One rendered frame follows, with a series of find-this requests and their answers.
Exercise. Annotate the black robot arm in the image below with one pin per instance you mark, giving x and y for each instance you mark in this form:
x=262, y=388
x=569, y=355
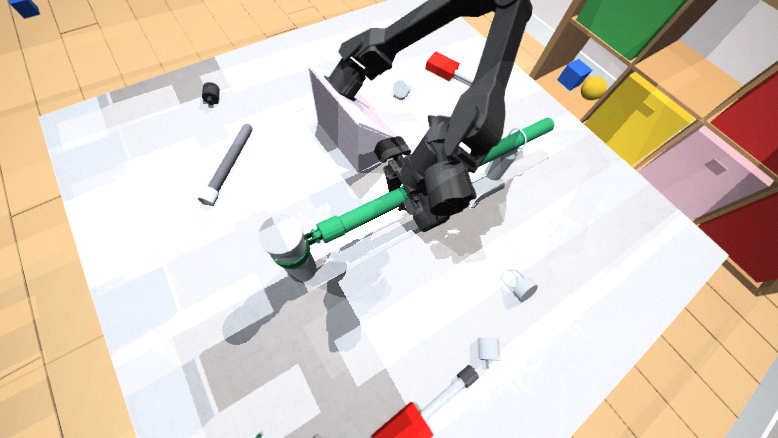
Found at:
x=478, y=116

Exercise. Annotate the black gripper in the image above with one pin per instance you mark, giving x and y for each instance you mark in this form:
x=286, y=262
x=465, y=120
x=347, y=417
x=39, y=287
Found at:
x=403, y=171

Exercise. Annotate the green cup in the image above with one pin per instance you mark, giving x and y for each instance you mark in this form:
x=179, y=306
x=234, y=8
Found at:
x=328, y=230

